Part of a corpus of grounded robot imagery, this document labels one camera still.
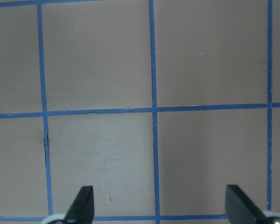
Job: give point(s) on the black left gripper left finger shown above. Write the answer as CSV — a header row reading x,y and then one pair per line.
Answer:
x,y
81,210

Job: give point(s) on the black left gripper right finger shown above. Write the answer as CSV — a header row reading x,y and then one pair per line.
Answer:
x,y
240,209

